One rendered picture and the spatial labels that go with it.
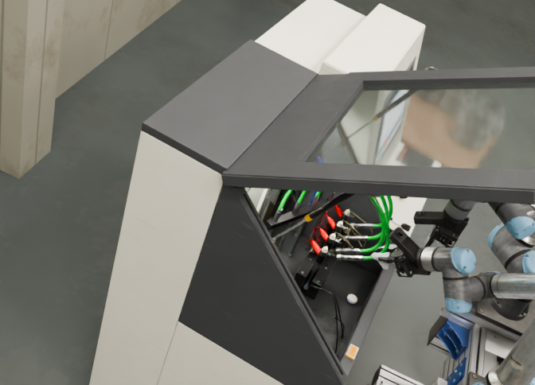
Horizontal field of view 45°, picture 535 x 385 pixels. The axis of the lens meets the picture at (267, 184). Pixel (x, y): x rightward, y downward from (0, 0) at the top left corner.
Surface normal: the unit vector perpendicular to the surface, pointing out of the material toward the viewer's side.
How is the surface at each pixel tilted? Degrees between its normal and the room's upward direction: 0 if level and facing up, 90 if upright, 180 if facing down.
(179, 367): 90
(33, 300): 0
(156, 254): 90
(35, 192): 0
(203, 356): 90
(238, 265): 90
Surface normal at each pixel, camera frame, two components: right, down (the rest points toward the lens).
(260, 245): -0.41, 0.51
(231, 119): 0.28, -0.72
